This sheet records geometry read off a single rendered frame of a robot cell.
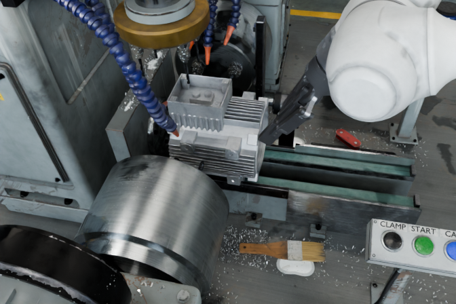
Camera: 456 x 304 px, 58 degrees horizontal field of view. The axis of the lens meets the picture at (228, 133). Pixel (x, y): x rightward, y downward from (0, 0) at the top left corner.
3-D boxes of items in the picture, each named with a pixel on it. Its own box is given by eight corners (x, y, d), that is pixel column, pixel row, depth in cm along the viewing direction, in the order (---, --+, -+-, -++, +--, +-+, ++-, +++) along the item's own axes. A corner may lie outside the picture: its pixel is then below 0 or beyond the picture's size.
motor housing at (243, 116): (174, 183, 99) (161, 127, 86) (196, 129, 112) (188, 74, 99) (254, 197, 95) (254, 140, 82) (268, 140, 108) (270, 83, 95)
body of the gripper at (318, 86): (318, 41, 72) (289, 75, 79) (315, 69, 66) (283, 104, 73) (352, 62, 74) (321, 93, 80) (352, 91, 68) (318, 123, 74)
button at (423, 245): (412, 254, 69) (414, 252, 68) (412, 237, 71) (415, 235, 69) (431, 257, 69) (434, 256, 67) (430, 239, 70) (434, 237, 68)
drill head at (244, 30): (171, 120, 116) (156, 45, 99) (207, 42, 144) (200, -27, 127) (258, 130, 112) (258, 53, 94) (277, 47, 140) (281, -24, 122)
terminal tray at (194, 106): (170, 126, 91) (165, 102, 86) (185, 96, 99) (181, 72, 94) (222, 134, 89) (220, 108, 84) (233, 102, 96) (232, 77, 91)
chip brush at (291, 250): (238, 258, 98) (238, 256, 97) (239, 239, 101) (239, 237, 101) (326, 262, 96) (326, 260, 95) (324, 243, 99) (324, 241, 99)
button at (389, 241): (381, 249, 70) (383, 248, 69) (382, 232, 71) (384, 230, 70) (400, 252, 70) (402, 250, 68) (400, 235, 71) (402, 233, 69)
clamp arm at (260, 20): (252, 110, 106) (252, 21, 88) (254, 102, 108) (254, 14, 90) (266, 111, 105) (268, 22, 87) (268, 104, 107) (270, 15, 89)
